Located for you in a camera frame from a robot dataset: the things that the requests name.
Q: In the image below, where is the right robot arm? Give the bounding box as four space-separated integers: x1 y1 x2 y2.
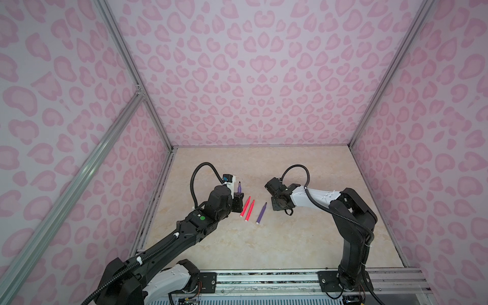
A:
265 178 377 291

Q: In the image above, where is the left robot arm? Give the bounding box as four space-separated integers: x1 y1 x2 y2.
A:
83 185 244 304

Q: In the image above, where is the pink highlighter pen left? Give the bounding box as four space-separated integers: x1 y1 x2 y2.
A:
240 196 251 217

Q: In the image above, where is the pink highlighter pen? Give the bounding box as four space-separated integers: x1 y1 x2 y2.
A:
245 200 255 222
240 196 251 217

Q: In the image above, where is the pink highlighter pen right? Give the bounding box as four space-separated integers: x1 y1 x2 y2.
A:
245 200 255 222

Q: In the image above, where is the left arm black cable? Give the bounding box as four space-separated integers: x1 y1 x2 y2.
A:
189 161 226 210

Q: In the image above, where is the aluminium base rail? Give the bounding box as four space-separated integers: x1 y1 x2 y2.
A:
102 267 439 305

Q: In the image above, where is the aluminium frame strut left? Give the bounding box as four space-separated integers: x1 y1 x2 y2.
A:
1 92 144 304

